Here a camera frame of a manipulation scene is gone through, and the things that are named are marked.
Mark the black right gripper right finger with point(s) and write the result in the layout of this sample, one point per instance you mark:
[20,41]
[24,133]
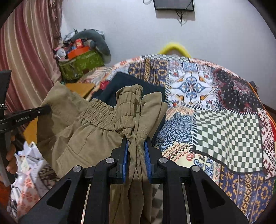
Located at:
[189,194]

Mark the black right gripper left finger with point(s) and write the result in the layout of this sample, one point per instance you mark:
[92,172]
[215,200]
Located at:
[83,194]

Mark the khaki olive pants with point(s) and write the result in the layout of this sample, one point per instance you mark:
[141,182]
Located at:
[99,129]

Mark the person left hand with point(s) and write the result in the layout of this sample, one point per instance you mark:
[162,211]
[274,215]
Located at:
[12,166]

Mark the green fabric storage bag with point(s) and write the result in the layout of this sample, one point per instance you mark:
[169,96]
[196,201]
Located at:
[77,67]

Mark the striped pink curtain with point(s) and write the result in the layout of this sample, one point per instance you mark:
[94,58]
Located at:
[28,38]

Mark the patchwork patterned bedsheet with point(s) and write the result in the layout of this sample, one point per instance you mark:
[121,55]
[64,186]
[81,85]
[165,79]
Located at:
[215,120]

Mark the orange box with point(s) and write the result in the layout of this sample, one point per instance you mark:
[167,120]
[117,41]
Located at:
[76,52]

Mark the folded dark navy pants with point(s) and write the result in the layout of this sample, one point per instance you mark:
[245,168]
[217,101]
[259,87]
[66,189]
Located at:
[120,80]

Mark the grey plush toy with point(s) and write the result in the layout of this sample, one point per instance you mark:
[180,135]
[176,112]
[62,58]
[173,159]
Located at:
[96,41]

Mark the yellow round object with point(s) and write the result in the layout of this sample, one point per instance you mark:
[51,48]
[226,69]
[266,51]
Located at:
[173,46]

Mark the wall mounted black screen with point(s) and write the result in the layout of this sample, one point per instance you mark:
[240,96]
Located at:
[186,5]

